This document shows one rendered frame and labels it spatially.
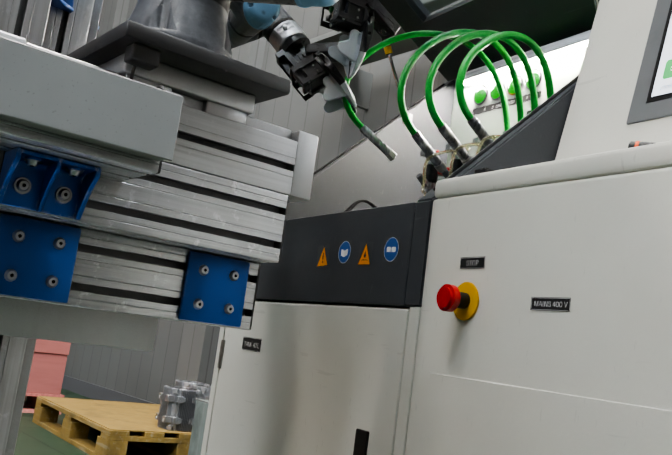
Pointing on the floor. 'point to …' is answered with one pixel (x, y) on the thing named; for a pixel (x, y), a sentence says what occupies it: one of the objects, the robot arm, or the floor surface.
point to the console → (560, 279)
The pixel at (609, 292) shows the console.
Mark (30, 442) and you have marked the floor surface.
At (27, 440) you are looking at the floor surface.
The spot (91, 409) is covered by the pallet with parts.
